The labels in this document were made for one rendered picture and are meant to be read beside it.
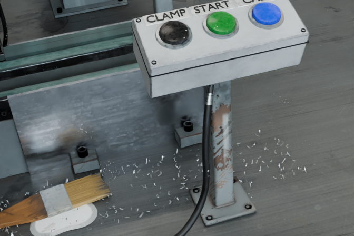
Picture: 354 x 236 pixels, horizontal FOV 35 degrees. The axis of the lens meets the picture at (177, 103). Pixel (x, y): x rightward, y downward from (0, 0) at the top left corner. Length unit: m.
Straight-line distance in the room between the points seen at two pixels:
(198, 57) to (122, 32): 0.37
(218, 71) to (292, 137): 0.31
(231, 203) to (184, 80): 0.23
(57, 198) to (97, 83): 0.16
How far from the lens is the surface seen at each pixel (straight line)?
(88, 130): 0.81
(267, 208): 0.74
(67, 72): 0.88
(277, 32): 0.58
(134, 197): 0.76
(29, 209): 0.78
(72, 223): 0.75
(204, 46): 0.56
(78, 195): 0.78
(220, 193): 0.72
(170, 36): 0.55
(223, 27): 0.56
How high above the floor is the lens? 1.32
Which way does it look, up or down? 34 degrees down
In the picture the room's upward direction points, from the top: 5 degrees counter-clockwise
